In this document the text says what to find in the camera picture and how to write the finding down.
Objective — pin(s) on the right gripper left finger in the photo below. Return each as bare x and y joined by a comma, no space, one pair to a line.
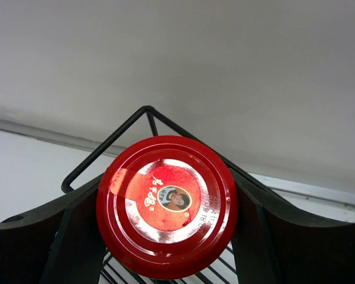
58,242

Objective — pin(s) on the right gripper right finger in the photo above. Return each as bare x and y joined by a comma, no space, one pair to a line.
277,242

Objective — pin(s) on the red lid sauce jar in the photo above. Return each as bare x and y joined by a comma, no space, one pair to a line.
167,207

